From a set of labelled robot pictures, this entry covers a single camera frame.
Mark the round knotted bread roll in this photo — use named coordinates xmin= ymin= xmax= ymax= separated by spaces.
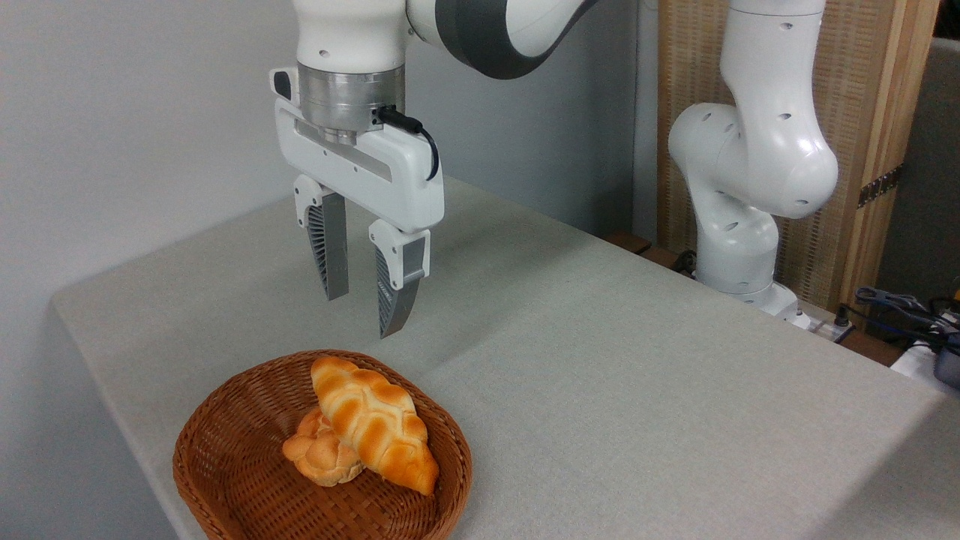
xmin=282 ymin=407 xmax=366 ymax=488

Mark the metal screen hinge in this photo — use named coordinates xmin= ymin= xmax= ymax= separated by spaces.
xmin=857 ymin=166 xmax=903 ymax=209

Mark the brown wicker basket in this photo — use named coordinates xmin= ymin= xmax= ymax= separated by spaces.
xmin=172 ymin=349 xmax=473 ymax=540

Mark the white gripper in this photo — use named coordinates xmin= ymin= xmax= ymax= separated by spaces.
xmin=270 ymin=67 xmax=445 ymax=339

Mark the long braided bread loaf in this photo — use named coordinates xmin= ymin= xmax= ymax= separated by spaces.
xmin=310 ymin=356 xmax=440 ymax=497

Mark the wooden woven folding screen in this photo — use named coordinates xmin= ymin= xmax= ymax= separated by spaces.
xmin=658 ymin=0 xmax=942 ymax=312

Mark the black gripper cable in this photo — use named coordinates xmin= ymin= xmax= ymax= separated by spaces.
xmin=375 ymin=105 xmax=440 ymax=182

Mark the grey tablecloth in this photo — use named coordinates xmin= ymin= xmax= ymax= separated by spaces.
xmin=51 ymin=176 xmax=960 ymax=540

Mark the white box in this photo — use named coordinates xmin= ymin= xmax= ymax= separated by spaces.
xmin=889 ymin=339 xmax=960 ymax=398

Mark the black cable bundle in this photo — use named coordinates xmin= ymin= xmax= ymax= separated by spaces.
xmin=836 ymin=286 xmax=960 ymax=353

